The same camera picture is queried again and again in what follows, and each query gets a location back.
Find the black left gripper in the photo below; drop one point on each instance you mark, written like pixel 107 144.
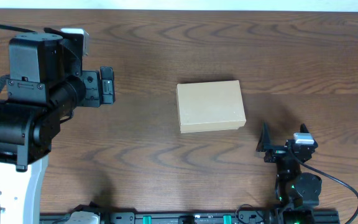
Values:
pixel 91 88

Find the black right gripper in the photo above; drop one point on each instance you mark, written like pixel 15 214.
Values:
pixel 279 150

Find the cardboard box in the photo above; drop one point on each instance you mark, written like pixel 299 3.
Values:
pixel 210 106

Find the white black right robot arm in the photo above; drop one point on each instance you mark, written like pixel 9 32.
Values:
pixel 297 191

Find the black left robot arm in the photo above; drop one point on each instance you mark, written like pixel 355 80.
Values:
pixel 45 84

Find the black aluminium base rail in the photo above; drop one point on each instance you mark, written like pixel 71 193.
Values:
pixel 244 214

